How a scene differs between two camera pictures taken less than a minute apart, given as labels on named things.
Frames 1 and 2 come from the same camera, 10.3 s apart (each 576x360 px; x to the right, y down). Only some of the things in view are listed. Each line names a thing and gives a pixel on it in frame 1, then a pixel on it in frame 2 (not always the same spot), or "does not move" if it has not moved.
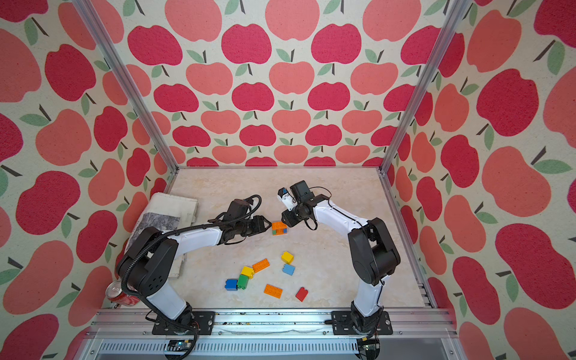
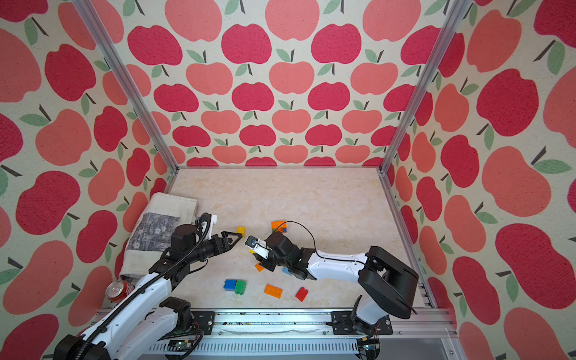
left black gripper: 260,227 → 225,241
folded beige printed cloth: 169,212 does not move
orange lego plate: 278,226 does not move
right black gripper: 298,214 → 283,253
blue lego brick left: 231,284 does not move
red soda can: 115,293 does not move
